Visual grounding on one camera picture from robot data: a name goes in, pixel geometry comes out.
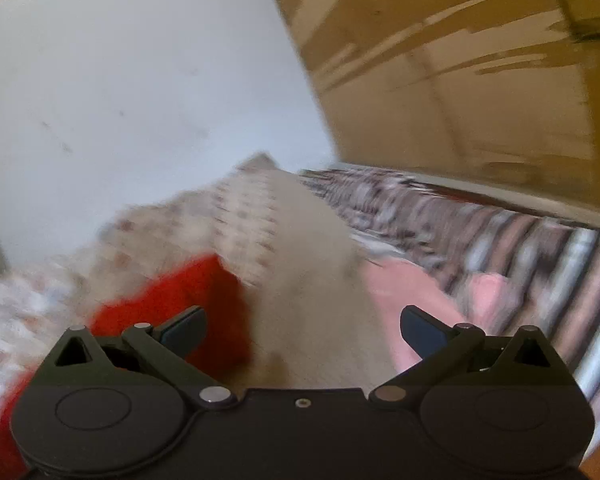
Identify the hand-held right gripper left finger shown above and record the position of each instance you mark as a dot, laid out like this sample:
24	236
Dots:
185	327

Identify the striped blanket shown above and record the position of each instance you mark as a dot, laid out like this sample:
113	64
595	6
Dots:
530	250

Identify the red shirt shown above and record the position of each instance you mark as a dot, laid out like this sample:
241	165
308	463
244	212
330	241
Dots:
200	290

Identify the pink cloth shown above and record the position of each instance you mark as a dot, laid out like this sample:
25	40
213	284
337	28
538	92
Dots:
395	290

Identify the floral bed sheet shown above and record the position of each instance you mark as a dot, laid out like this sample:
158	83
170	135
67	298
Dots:
305	285

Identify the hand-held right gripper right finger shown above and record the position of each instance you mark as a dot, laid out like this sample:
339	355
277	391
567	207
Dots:
422	330

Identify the wooden wardrobe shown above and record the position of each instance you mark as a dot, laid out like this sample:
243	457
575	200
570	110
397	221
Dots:
430	85

